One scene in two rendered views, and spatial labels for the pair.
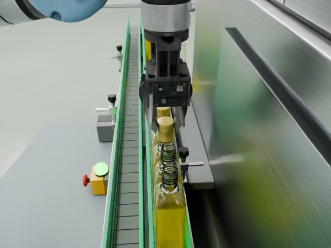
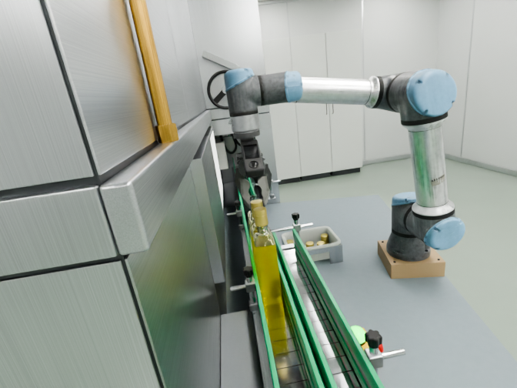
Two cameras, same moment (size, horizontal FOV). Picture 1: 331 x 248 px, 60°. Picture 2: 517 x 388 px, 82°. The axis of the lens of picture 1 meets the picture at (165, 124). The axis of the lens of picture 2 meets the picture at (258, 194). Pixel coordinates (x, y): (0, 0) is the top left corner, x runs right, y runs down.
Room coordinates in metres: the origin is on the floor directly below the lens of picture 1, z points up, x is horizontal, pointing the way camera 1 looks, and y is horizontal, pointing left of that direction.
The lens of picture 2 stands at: (1.25, 0.01, 1.44)
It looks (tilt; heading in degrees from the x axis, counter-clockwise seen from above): 18 degrees down; 180
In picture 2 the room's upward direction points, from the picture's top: 8 degrees counter-clockwise
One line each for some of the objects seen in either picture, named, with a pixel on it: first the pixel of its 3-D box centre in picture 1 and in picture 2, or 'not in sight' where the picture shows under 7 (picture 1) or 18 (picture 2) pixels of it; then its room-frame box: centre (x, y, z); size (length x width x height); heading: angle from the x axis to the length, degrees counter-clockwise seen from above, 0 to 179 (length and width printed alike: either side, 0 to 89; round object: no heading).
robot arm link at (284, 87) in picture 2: not in sight; (278, 88); (0.42, 0.10, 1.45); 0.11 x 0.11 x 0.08; 4
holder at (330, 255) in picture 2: not in sight; (304, 249); (0.12, 0.17, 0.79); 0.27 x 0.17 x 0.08; 94
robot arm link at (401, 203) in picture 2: not in sight; (410, 211); (0.28, 0.54, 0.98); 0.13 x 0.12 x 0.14; 4
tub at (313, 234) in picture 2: not in sight; (310, 246); (0.11, 0.20, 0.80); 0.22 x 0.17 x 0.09; 94
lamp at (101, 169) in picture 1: (101, 168); (356, 334); (0.66, 0.21, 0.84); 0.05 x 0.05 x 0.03
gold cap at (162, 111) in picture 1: (162, 113); (260, 216); (0.53, 0.01, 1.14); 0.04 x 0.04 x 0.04
